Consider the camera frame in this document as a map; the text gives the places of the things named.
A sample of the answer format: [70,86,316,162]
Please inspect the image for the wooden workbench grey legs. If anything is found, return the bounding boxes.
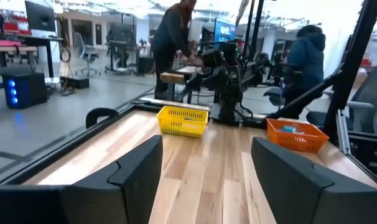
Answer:
[0,44,39,78]

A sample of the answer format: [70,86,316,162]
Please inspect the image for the pink box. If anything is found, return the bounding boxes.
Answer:
[0,39,23,47]

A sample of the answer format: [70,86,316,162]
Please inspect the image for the grey office chair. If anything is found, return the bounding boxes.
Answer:
[72,32,101,77]

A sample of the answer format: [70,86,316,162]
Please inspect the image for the black computer blue lights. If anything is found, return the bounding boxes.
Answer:
[1,72,49,110]

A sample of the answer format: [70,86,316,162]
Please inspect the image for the black aluminium table frame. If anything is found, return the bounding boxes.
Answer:
[1,0,377,189]

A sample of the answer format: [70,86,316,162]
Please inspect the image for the grey chair armrest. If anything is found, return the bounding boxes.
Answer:
[324,90,376,110]

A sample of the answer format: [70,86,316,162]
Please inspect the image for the black cabinet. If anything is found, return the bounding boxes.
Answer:
[137,55,156,75]

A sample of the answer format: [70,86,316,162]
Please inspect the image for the black monitor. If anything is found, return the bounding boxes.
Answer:
[24,0,57,32]

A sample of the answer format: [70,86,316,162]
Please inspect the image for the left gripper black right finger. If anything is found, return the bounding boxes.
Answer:
[250,136,377,224]

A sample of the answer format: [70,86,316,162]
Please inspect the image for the black desk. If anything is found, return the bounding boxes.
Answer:
[105,39,136,74]
[19,33,65,78]

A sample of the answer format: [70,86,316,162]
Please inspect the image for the orange plastic basket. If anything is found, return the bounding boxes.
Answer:
[266,118,330,154]

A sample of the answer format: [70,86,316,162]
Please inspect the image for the thick black cable loop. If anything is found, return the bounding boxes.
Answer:
[85,107,121,129]

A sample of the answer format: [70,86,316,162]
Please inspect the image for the black floor box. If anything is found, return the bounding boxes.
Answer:
[60,76,90,90]

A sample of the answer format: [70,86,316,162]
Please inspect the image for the person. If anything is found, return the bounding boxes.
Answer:
[150,0,198,100]
[280,24,327,116]

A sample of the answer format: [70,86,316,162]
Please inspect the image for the wooden workbench black legs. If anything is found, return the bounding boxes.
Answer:
[159,64,205,105]

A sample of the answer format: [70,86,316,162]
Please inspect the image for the black mesh office chair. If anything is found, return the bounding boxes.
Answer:
[305,64,377,136]

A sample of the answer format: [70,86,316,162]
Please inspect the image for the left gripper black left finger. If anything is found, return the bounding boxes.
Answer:
[0,134,164,224]

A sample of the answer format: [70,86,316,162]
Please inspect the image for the blue lit display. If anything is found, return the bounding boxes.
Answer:
[213,18,236,43]

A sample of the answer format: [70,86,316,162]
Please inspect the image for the yellow plastic basket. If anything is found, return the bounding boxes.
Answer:
[156,105,210,139]

